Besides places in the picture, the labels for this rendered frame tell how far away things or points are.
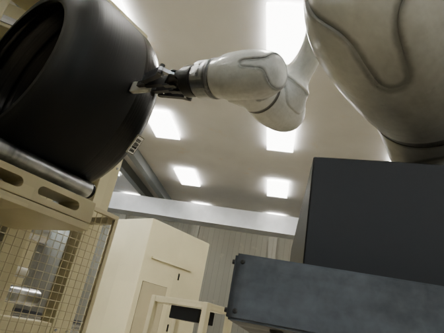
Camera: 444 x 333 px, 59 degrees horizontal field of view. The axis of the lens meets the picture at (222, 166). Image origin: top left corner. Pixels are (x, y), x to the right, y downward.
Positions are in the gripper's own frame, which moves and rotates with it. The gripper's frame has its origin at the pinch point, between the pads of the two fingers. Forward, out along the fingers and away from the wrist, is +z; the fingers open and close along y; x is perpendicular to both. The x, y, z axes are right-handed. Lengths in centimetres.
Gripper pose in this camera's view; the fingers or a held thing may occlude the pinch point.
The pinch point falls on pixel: (141, 86)
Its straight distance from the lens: 107.6
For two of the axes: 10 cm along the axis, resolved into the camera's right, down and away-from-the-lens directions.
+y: -5.4, -4.2, -7.3
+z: -7.9, -0.5, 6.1
